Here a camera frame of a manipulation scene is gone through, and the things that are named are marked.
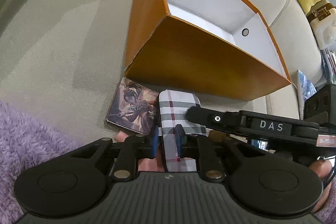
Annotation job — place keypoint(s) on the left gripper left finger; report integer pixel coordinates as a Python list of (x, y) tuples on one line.
[(152, 142)]

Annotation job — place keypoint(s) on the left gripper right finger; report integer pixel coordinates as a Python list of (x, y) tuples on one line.
[(180, 138)]

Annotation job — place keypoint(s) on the plaid white case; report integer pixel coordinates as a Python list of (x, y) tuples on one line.
[(173, 106)]

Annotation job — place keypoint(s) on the right hand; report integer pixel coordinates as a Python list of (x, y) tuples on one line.
[(322, 168)]

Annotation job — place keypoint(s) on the anime picture card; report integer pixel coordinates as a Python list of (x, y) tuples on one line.
[(134, 107)]

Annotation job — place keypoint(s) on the stack of magazines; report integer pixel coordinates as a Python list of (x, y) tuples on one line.
[(306, 88)]

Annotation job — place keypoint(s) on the orange cardboard box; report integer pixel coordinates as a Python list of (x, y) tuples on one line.
[(219, 47)]

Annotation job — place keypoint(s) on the white brown handbag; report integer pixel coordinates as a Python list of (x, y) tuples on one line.
[(321, 18)]

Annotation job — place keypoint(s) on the purple fluffy blanket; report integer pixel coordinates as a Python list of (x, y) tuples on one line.
[(25, 142)]

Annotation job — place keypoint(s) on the beige sofa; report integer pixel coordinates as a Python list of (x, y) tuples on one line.
[(61, 60)]

